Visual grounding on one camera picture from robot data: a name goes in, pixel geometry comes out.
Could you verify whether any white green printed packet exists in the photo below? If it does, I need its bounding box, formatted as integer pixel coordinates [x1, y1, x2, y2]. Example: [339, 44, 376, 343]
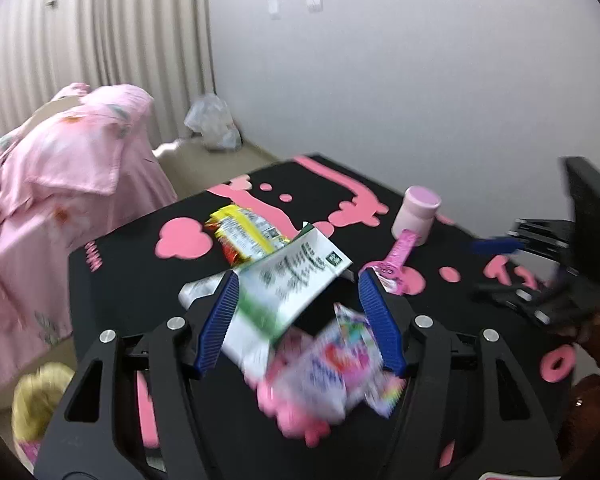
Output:
[220, 222, 353, 386]

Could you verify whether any person's right forearm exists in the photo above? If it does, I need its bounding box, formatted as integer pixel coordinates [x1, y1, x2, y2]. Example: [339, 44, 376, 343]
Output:
[560, 345, 600, 466]

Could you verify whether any pink caterpillar toy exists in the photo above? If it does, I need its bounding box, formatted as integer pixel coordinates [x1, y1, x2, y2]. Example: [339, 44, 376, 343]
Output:
[257, 380, 331, 448]

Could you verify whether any yellow plastic bin bag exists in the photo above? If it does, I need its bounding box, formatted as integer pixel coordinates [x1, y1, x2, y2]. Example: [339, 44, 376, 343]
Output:
[11, 362, 76, 456]

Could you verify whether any pink long snack packet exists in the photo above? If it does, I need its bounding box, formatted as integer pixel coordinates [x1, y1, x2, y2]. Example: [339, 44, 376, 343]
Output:
[365, 229, 418, 293]

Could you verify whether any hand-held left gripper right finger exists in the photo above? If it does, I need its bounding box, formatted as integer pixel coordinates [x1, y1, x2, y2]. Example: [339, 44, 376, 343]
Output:
[357, 267, 563, 480]

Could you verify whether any beige flat cardboard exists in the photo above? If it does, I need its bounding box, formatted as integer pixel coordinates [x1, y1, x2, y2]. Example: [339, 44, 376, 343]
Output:
[32, 97, 81, 121]

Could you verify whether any white plastic bag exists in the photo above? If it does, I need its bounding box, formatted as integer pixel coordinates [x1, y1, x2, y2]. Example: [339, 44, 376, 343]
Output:
[184, 94, 242, 151]

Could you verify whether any white ribbed wardrobe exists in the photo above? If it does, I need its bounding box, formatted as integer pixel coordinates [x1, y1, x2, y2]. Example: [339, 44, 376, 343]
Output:
[0, 0, 216, 148]

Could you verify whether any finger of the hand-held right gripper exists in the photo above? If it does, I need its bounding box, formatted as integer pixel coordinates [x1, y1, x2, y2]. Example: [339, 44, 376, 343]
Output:
[474, 280, 588, 331]
[470, 219, 575, 262]

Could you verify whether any yellow snack packet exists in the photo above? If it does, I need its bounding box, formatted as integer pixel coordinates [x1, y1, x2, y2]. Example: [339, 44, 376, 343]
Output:
[203, 205, 293, 267]

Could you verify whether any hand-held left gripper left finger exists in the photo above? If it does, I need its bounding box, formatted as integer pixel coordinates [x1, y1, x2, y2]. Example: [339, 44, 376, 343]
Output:
[34, 271, 241, 480]

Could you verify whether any pink plastic bottle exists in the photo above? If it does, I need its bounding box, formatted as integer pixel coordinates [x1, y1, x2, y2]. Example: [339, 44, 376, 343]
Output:
[391, 185, 442, 247]

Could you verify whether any white colourful snack packet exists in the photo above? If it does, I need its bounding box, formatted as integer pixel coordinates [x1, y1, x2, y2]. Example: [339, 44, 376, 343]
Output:
[270, 302, 406, 426]

